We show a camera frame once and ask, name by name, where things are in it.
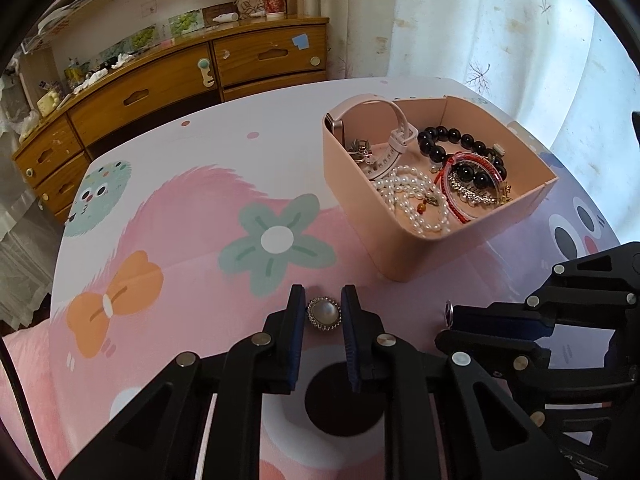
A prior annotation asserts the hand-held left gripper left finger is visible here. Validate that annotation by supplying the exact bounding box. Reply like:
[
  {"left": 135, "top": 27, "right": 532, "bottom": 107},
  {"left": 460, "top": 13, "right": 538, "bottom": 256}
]
[{"left": 59, "top": 284, "right": 307, "bottom": 480}]

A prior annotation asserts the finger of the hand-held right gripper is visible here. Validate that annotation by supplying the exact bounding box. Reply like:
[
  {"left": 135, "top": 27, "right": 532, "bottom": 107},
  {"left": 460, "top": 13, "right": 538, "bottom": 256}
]
[
  {"left": 450, "top": 242, "right": 640, "bottom": 338},
  {"left": 435, "top": 329, "right": 608, "bottom": 426}
]

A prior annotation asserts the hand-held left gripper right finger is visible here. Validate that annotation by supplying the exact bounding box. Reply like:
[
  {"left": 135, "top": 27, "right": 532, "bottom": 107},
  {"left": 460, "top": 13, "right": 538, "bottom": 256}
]
[{"left": 340, "top": 284, "right": 583, "bottom": 480}]

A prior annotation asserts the round pearl brooch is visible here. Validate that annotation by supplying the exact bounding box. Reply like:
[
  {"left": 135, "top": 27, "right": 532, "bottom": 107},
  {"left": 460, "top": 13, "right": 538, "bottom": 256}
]
[{"left": 306, "top": 297, "right": 342, "bottom": 332}]

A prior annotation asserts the pink plastic tray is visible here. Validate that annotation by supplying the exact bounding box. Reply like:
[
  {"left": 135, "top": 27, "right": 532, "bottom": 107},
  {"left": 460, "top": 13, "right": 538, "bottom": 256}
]
[{"left": 321, "top": 94, "right": 558, "bottom": 283}]

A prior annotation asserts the white pearl bracelet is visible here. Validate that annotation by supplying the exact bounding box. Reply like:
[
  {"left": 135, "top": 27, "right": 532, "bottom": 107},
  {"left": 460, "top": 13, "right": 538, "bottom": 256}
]
[{"left": 385, "top": 192, "right": 452, "bottom": 237}]

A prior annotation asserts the red string bracelet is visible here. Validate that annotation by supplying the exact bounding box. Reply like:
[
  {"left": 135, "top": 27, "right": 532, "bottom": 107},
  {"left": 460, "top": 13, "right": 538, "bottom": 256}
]
[{"left": 430, "top": 151, "right": 506, "bottom": 223}]

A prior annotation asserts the pearl bracelet with ring clasp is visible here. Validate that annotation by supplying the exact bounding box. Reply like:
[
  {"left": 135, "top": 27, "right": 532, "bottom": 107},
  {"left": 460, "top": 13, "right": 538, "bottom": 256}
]
[{"left": 374, "top": 165, "right": 438, "bottom": 201}]

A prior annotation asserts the dark bead bracelet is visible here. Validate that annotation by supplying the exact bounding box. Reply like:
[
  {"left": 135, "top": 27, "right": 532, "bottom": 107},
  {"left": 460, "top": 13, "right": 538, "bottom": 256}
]
[{"left": 416, "top": 126, "right": 508, "bottom": 196}]

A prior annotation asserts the pink strap watch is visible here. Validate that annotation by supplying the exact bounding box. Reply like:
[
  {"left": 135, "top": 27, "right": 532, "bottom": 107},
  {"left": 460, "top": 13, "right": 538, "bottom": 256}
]
[{"left": 325, "top": 94, "right": 420, "bottom": 181}]

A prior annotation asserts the cartoon printed table mat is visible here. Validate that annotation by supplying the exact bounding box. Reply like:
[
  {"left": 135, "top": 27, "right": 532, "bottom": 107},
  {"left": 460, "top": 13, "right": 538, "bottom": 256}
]
[{"left": 47, "top": 76, "right": 640, "bottom": 480}]

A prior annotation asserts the pink quilted blanket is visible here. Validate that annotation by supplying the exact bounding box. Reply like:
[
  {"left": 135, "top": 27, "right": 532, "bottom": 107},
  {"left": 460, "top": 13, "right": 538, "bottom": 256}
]
[{"left": 0, "top": 320, "right": 61, "bottom": 480}]

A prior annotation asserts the white lace cloth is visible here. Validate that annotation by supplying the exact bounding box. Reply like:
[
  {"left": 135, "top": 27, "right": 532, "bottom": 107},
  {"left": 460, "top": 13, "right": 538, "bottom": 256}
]
[{"left": 0, "top": 70, "right": 66, "bottom": 331}]

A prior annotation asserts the wooden desk with drawers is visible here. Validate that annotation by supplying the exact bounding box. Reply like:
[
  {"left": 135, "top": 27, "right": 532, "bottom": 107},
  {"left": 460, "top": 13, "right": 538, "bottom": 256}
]
[{"left": 11, "top": 16, "right": 331, "bottom": 223}]

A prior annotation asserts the white leaf print curtain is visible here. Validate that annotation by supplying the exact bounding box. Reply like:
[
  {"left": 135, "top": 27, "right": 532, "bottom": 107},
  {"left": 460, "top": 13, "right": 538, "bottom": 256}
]
[{"left": 295, "top": 0, "right": 640, "bottom": 241}]

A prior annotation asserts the pile of small desk trinkets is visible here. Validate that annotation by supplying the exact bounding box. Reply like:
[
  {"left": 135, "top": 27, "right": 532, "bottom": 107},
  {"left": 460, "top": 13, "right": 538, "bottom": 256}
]
[{"left": 17, "top": 52, "right": 136, "bottom": 136}]

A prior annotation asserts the green photo card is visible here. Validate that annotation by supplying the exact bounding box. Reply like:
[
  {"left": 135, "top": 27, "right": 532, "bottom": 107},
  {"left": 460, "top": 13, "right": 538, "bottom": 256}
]
[
  {"left": 128, "top": 25, "right": 157, "bottom": 51},
  {"left": 169, "top": 10, "right": 204, "bottom": 36}
]

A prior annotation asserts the white wire rack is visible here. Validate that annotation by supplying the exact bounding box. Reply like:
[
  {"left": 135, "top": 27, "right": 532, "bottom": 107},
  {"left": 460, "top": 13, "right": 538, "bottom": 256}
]
[{"left": 20, "top": 0, "right": 126, "bottom": 56}]

